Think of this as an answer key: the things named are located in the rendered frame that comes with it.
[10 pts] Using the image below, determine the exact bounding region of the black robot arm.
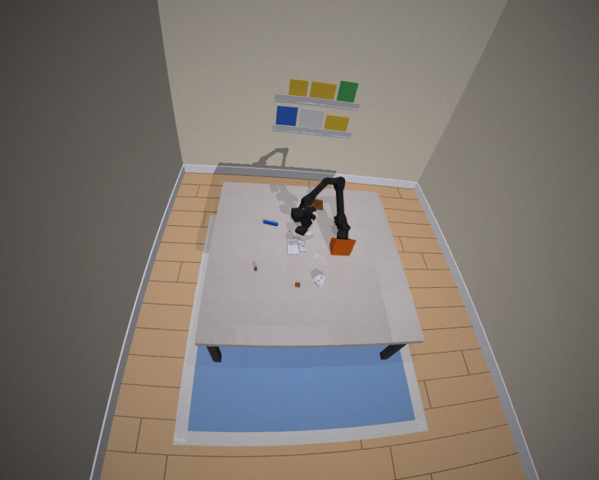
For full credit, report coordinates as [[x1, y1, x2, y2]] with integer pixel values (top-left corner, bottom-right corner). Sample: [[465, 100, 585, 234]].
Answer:
[[291, 176, 350, 240]]

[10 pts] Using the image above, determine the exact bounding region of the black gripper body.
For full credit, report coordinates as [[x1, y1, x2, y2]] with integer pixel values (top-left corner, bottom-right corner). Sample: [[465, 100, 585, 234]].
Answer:
[[295, 214, 316, 236]]

